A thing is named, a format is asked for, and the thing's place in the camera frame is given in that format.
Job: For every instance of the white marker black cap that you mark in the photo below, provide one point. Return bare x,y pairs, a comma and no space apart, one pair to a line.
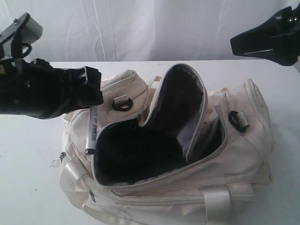
92,131

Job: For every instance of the white fabric duffel bag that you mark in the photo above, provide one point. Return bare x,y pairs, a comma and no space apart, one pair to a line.
168,152

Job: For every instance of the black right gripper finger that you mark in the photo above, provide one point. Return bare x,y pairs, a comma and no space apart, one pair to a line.
256,42

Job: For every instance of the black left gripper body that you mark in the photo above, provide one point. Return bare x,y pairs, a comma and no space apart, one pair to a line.
34,90

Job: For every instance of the white backdrop curtain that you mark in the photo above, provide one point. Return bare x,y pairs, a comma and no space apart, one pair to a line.
139,30

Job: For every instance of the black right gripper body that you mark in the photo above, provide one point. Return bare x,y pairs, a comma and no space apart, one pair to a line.
287,38

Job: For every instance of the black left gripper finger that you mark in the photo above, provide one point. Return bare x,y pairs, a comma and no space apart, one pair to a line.
81,76
83,98

